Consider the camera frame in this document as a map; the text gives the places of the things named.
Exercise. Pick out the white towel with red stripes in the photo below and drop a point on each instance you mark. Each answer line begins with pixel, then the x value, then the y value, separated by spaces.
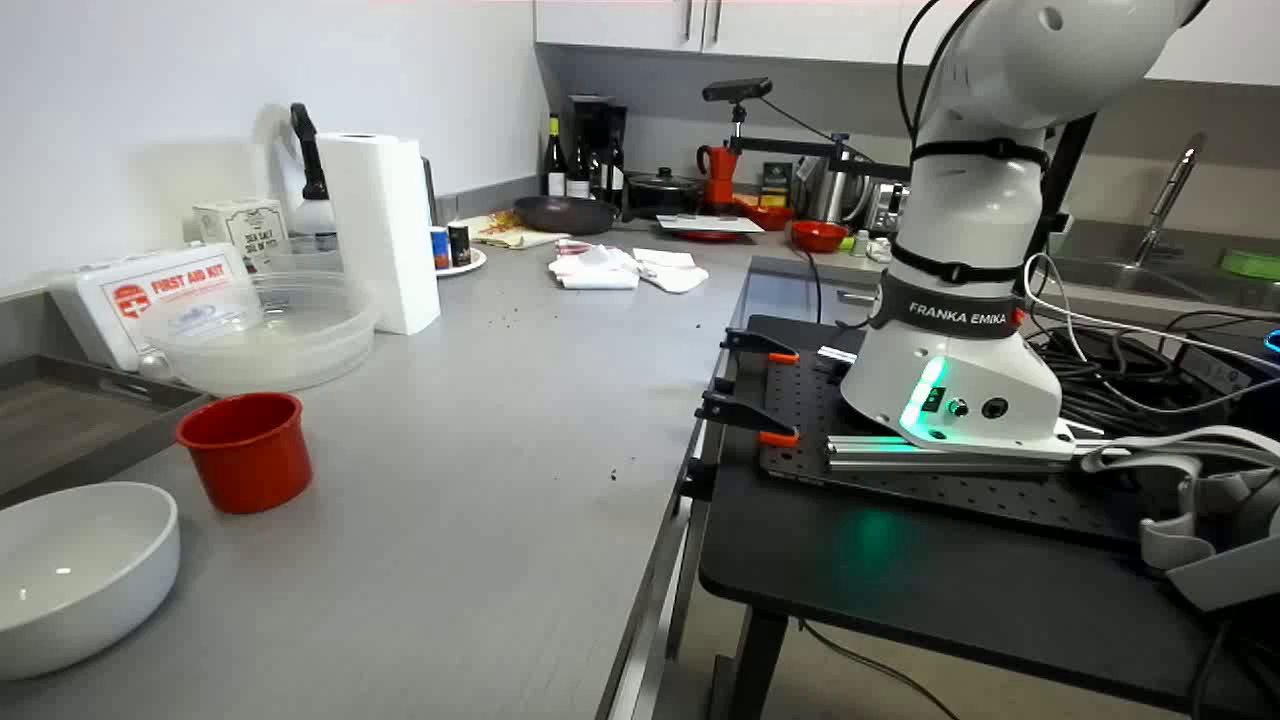
pixel 598 269

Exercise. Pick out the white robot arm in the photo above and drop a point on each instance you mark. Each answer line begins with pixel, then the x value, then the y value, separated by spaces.
pixel 941 358

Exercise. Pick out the white paper towel roll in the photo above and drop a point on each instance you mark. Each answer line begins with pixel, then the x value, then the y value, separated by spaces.
pixel 387 226

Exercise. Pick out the orange black clamp far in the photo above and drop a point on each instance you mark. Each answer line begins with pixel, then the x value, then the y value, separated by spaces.
pixel 760 346

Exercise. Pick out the orange black clamp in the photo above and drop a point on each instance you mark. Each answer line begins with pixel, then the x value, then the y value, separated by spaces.
pixel 758 422
pixel 760 346

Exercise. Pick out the orange black clamp near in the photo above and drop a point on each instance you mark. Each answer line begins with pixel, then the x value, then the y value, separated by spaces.
pixel 758 422

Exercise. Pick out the white plate red rim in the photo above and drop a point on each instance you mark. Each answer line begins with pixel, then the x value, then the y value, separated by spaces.
pixel 710 229

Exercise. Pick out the black optical breadboard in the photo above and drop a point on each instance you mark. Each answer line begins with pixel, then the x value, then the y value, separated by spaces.
pixel 844 455

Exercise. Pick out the black frying pan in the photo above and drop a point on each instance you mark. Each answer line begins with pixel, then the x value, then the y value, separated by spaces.
pixel 566 213

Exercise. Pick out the red kettle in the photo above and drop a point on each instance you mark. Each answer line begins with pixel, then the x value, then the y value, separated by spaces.
pixel 717 160

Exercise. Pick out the dark wine bottle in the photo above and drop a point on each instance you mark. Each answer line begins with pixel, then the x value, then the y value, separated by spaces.
pixel 553 157

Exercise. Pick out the black coffee machine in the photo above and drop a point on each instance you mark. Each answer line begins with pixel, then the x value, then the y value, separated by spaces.
pixel 602 141

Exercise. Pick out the red bowl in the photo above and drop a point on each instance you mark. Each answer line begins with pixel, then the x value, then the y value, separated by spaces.
pixel 817 234

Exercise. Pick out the white plate with items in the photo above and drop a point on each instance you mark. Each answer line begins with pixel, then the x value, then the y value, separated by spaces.
pixel 455 248

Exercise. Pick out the clear plastic container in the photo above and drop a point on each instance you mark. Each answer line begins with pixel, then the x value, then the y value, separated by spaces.
pixel 292 331

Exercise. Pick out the black spray bottle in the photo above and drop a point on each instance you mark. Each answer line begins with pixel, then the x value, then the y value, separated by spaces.
pixel 308 226

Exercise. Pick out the red plastic cup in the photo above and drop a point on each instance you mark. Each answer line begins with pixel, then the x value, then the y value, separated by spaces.
pixel 249 449

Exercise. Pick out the sink faucet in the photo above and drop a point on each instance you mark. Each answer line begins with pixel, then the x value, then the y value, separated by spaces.
pixel 1167 198

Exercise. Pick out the first aid kit box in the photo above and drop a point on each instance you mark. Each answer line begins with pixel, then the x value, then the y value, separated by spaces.
pixel 108 301

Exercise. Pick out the black metal tray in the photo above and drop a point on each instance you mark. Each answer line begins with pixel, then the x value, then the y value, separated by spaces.
pixel 69 422

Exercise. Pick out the white ceramic bowl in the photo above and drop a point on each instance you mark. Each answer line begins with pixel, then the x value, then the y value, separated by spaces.
pixel 80 568

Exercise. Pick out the black camera on stand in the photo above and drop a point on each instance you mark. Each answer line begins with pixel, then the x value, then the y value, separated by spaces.
pixel 739 93

